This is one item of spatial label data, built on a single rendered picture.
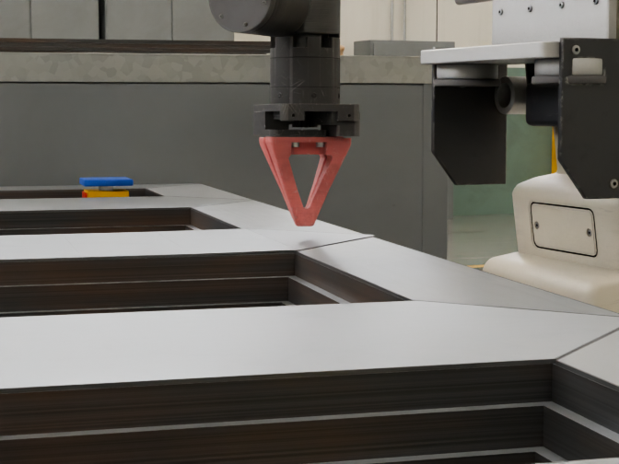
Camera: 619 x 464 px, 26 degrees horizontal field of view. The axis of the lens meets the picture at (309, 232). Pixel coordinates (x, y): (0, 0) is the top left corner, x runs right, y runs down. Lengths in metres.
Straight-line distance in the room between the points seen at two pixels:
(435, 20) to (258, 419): 11.20
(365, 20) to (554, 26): 9.95
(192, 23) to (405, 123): 8.21
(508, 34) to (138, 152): 0.59
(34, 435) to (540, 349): 0.23
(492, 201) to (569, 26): 10.60
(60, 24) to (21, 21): 0.28
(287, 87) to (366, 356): 0.51
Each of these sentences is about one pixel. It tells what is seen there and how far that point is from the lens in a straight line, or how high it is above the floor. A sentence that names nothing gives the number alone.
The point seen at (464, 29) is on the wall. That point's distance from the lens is 11.87.
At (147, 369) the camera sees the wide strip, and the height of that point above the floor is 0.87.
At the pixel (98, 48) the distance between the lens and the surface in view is 1.99.
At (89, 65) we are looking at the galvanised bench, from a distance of 1.88.
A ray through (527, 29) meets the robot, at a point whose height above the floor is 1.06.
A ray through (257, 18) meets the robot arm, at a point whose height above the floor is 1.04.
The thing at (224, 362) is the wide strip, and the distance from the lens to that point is 0.58.
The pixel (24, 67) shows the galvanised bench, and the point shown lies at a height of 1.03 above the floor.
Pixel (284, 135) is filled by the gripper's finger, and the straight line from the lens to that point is 1.07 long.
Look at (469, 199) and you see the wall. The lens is 11.92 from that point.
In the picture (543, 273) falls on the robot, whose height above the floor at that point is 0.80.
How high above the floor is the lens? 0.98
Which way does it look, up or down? 5 degrees down
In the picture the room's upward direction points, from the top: straight up
